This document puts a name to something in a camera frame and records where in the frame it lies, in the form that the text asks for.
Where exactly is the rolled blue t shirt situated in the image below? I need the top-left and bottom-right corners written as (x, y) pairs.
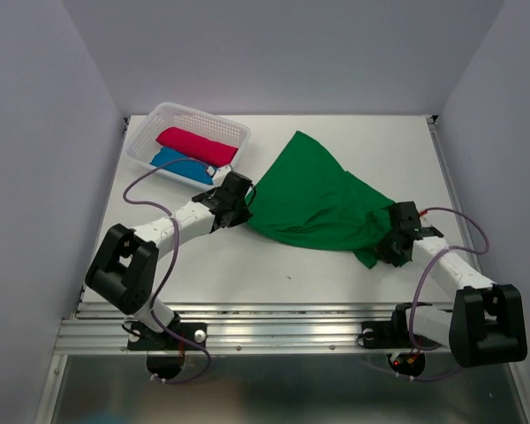
top-left (150, 147), bottom-right (216, 185)

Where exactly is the white perforated plastic basket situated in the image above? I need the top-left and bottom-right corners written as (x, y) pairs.
top-left (125, 102), bottom-right (251, 191)

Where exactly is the aluminium frame rail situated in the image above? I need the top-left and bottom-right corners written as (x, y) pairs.
top-left (52, 302), bottom-right (522, 354)

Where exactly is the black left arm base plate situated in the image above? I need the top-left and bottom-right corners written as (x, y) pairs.
top-left (121, 321), bottom-right (208, 352)

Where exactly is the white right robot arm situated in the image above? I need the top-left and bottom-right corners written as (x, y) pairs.
top-left (374, 201), bottom-right (528, 368)

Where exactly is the green t shirt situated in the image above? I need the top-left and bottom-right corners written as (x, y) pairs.
top-left (248, 131), bottom-right (394, 269)

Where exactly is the rolled red t shirt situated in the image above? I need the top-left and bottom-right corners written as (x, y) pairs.
top-left (155, 126), bottom-right (239, 167)

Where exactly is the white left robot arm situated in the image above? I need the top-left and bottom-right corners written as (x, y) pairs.
top-left (85, 170), bottom-right (254, 348)

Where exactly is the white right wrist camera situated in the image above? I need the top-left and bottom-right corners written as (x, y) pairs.
top-left (418, 209), bottom-right (443, 239)

